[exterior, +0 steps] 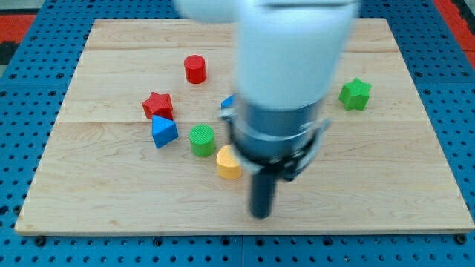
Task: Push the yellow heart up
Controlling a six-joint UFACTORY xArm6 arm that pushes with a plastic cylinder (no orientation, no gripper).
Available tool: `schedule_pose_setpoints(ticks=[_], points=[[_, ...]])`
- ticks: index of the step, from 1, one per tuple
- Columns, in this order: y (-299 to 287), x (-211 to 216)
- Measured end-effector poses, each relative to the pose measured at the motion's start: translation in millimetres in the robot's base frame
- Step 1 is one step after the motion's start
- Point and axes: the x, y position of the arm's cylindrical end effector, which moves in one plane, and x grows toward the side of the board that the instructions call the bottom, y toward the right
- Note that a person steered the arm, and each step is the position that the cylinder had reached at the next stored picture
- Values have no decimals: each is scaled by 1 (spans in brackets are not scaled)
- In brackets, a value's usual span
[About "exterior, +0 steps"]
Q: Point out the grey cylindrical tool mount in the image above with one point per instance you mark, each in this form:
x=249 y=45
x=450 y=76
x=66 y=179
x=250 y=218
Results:
x=285 y=141

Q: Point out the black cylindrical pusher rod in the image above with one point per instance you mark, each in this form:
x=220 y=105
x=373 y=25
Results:
x=262 y=191

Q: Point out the yellow heart block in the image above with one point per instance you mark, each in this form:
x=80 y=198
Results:
x=228 y=167

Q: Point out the blue block behind arm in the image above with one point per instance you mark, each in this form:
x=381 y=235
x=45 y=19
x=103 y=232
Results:
x=227 y=102

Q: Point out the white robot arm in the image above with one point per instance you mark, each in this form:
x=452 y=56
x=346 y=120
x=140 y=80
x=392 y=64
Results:
x=285 y=59

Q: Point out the green cylinder block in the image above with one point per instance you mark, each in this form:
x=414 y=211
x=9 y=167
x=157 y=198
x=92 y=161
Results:
x=202 y=141

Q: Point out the green star block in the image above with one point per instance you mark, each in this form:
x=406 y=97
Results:
x=355 y=95

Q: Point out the blue triangle block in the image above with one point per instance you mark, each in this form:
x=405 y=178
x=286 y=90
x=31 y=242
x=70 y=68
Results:
x=163 y=131

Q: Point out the red cylinder block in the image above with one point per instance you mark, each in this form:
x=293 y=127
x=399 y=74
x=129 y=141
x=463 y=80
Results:
x=195 y=69

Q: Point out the red star block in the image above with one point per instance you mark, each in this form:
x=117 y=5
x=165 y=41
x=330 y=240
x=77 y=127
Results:
x=158 y=105

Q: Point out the wooden board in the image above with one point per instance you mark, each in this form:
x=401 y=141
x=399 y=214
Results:
x=379 y=171

